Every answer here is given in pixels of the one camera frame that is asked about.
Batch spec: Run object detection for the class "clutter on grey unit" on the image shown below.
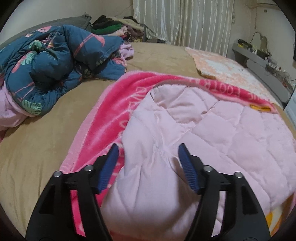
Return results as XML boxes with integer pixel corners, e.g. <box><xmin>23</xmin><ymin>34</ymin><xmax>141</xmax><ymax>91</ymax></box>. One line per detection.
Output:
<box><xmin>236</xmin><ymin>39</ymin><xmax>295</xmax><ymax>92</ymax></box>

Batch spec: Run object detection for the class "pink cartoon fleece blanket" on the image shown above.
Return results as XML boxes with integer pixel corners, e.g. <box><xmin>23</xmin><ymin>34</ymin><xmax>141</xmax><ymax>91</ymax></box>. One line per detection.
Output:
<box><xmin>59</xmin><ymin>70</ymin><xmax>290</xmax><ymax>238</ymax></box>

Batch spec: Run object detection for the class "peach white floral blanket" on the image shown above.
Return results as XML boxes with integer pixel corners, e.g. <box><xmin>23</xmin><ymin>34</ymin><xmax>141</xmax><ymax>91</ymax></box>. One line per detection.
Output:
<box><xmin>185</xmin><ymin>47</ymin><xmax>282</xmax><ymax>107</ymax></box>

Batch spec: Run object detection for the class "blue flamingo print comforter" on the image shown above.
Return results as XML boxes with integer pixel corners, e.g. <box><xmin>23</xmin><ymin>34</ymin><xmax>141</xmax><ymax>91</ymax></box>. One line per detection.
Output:
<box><xmin>0</xmin><ymin>24</ymin><xmax>135</xmax><ymax>128</ymax></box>

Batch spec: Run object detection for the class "grey headboard cushion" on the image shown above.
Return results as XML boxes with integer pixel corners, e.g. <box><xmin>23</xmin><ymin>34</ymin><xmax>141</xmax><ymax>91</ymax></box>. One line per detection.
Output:
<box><xmin>1</xmin><ymin>13</ymin><xmax>92</xmax><ymax>49</ymax></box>

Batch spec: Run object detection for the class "grey drawer unit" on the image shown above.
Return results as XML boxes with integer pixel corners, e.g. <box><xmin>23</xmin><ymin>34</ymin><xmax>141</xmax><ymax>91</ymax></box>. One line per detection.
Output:
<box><xmin>232</xmin><ymin>43</ymin><xmax>291</xmax><ymax>104</ymax></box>

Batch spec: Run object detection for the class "pile of mixed clothes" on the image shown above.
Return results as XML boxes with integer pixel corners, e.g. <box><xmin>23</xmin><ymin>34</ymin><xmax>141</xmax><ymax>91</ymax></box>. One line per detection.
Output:
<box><xmin>91</xmin><ymin>14</ymin><xmax>167</xmax><ymax>44</ymax></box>

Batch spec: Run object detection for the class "white striped curtain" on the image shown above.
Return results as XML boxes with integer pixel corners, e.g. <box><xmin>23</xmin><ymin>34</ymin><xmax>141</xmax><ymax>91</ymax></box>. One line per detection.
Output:
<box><xmin>133</xmin><ymin>0</ymin><xmax>234</xmax><ymax>56</ymax></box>

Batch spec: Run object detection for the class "pink quilted jacket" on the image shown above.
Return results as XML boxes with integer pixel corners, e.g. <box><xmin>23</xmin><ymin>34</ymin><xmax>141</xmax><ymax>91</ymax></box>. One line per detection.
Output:
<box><xmin>100</xmin><ymin>84</ymin><xmax>295</xmax><ymax>240</ymax></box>

